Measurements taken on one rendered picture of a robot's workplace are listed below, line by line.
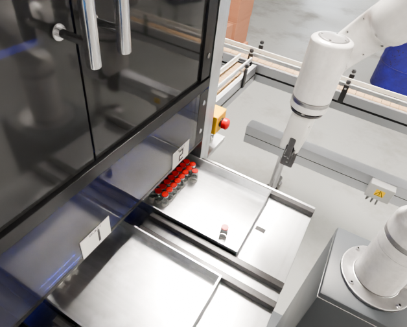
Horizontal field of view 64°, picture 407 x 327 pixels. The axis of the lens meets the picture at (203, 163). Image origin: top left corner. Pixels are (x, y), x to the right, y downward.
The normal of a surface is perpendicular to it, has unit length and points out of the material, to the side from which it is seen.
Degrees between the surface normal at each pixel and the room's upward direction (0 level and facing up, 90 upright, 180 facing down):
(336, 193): 0
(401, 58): 90
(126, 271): 0
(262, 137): 90
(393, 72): 90
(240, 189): 0
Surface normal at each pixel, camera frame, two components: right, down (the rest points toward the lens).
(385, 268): -0.72, 0.41
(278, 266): 0.11, -0.73
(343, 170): -0.49, 0.55
